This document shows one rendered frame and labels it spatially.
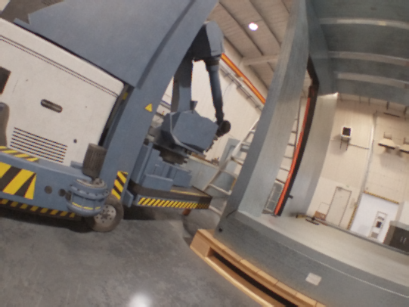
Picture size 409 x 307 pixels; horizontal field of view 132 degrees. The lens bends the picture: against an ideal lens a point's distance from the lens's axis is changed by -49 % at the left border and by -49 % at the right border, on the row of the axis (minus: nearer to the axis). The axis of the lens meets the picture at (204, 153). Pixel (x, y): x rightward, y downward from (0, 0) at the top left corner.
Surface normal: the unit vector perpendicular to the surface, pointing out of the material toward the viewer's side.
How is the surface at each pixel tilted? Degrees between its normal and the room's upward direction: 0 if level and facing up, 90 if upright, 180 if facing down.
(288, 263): 90
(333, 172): 90
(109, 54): 90
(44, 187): 90
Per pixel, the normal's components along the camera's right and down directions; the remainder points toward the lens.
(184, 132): 0.55, 0.18
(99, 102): 0.73, 0.27
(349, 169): -0.67, -0.30
